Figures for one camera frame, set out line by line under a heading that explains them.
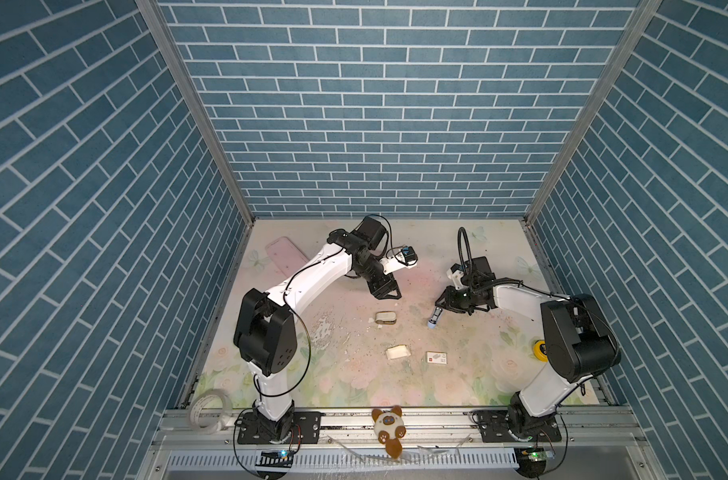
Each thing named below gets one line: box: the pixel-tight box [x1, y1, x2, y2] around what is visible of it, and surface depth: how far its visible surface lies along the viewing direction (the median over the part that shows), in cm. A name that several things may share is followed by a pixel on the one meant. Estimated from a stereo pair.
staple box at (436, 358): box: [426, 351, 448, 365], surface depth 86 cm
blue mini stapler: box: [428, 307, 444, 329], surface depth 95 cm
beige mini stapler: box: [375, 311, 397, 325], surface depth 93 cm
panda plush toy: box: [371, 405, 406, 459], surface depth 73 cm
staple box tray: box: [385, 344, 411, 359], surface depth 88 cm
